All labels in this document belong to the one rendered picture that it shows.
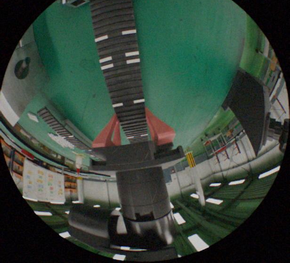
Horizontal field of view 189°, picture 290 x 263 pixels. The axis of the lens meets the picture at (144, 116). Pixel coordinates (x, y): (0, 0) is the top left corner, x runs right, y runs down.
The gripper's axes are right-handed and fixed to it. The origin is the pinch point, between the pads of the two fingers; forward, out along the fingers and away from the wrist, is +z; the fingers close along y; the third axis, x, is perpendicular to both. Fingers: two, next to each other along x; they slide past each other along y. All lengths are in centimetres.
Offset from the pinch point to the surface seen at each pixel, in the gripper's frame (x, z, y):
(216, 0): -22.8, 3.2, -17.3
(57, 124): -1.9, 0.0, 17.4
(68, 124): 1.4, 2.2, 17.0
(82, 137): 8.1, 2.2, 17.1
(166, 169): 1075, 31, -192
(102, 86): -4.9, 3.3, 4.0
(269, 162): 275, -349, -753
